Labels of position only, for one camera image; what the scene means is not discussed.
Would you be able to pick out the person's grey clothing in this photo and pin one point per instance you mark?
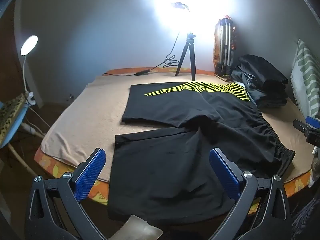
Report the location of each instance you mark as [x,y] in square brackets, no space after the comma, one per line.
[307,220]

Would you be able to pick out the folded silver tripod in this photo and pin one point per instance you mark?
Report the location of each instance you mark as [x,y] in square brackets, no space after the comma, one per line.
[225,47]

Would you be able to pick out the light blue board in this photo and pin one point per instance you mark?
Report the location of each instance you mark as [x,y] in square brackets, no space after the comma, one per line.
[15,130]

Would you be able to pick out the beige blanket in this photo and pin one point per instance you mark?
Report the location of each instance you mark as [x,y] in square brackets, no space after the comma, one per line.
[82,120]

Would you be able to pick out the white frame legs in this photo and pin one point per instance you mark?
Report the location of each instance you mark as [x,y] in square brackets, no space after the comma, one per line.
[33,130]

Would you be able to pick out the black pants with yellow stripes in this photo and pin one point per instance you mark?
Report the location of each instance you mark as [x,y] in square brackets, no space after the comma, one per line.
[175,135]

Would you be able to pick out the green and white patterned pillow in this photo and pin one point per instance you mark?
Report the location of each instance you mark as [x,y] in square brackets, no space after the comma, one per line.
[306,80]

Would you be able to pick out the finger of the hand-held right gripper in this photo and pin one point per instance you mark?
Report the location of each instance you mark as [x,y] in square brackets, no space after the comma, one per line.
[303,128]
[313,122]

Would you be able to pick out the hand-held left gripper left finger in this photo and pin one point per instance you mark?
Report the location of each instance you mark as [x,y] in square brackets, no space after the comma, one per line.
[90,173]

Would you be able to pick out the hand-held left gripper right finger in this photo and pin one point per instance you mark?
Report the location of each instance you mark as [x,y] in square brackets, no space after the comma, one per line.
[223,176]

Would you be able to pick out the white clamp desk lamp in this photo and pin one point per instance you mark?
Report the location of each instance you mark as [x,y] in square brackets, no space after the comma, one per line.
[29,45]

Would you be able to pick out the stack of folded dark clothes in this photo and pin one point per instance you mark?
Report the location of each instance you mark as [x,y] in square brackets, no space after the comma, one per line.
[262,80]

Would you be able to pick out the small black tripod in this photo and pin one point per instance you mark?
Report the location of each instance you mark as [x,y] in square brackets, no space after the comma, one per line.
[191,55]

